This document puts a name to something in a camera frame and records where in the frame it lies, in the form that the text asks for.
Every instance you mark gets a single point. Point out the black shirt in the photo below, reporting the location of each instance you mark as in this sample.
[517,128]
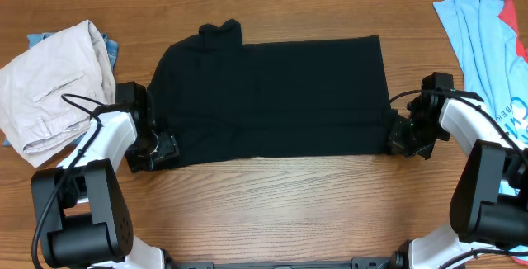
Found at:
[224,100]

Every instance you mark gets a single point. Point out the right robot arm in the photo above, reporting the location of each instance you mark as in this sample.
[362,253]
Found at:
[488,210]

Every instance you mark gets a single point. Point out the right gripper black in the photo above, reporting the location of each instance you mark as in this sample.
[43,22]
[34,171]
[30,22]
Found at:
[398,146]

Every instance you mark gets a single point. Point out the blue folded jeans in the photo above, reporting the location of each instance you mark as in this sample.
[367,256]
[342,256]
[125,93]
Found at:
[112,49]

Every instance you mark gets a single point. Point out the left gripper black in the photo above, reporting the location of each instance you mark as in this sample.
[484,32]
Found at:
[168,147]

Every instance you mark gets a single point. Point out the beige folded trousers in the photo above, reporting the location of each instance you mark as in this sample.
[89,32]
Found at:
[48,91]

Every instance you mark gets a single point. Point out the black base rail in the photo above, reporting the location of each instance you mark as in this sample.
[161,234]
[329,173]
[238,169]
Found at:
[280,265]

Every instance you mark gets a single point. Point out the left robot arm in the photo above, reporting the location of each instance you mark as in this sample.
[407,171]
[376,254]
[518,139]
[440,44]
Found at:
[82,218]

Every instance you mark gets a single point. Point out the light blue t-shirt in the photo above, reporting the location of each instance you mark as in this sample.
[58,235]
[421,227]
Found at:
[484,35]

